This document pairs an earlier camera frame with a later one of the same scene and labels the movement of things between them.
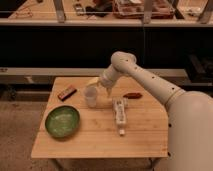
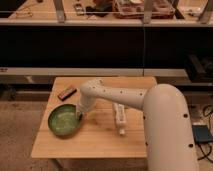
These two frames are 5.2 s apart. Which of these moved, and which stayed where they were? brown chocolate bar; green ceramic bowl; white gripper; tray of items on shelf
Moved: white gripper
Stayed: brown chocolate bar; tray of items on shelf; green ceramic bowl
